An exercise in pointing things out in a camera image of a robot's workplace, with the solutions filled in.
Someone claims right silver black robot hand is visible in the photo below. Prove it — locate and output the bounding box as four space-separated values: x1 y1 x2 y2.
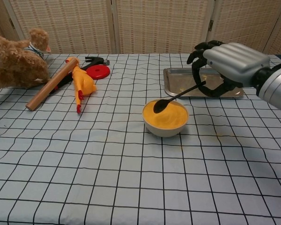
186 40 271 98

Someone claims black spoon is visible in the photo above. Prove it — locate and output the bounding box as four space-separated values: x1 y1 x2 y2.
153 81 207 114

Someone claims silver metal tray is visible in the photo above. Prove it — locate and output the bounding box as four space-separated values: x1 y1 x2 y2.
163 67 245 99

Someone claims white bowl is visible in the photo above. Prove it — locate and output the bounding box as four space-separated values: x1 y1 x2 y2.
142 99 189 138

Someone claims blue checkered tablecloth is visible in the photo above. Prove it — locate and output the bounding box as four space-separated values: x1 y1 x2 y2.
0 53 281 225

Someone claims yellow powder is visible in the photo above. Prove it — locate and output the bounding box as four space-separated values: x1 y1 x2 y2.
144 100 188 129

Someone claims woven folding screen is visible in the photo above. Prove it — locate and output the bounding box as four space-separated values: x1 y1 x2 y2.
0 0 281 55

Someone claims red disc with hole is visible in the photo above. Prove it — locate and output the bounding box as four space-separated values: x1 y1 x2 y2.
85 65 111 80

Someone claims black hammer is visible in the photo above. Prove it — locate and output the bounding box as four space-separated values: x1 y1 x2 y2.
49 56 111 94

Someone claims yellow rubber chicken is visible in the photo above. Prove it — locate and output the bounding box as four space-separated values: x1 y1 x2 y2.
65 57 97 114

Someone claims wooden rolling pin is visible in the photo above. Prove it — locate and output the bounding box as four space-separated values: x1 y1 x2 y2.
25 58 80 111

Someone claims brown teddy bear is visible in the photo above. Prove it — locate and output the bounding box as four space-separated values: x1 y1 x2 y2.
0 28 52 91

